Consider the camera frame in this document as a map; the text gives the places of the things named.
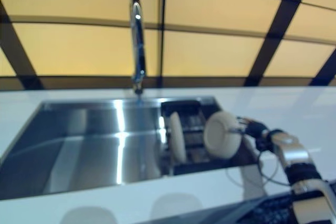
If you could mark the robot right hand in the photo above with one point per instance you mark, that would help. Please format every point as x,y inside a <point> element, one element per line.
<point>254,128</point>

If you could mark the cream round plate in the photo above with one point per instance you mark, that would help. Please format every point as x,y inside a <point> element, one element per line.
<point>220,134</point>
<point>177,137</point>

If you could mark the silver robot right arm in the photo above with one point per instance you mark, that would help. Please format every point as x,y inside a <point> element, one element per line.
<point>294,150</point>

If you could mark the black dish drying rack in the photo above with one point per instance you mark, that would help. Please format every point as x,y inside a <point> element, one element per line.
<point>194,129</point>

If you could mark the chrome gooseneck kitchen faucet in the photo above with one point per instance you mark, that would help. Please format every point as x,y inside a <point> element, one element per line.
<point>137,40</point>

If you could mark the stainless steel sink basin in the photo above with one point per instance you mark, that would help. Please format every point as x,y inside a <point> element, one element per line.
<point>92,140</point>

